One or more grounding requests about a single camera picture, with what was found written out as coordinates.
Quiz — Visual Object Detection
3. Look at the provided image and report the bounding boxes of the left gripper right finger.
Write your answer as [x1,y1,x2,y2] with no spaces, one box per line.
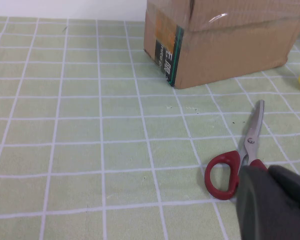
[267,164,300,218]

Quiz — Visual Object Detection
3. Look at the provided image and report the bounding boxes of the green white-grid tablecloth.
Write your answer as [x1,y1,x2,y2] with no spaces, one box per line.
[0,16,300,240]

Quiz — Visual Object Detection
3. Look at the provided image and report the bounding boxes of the brown cardboard box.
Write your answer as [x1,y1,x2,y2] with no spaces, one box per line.
[142,0,300,90]

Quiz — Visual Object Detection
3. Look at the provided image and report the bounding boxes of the red-handled scissors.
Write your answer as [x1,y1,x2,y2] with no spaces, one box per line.
[204,99,269,201]

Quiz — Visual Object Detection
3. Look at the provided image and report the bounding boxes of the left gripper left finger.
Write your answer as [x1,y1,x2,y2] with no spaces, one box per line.
[235,164,300,240]

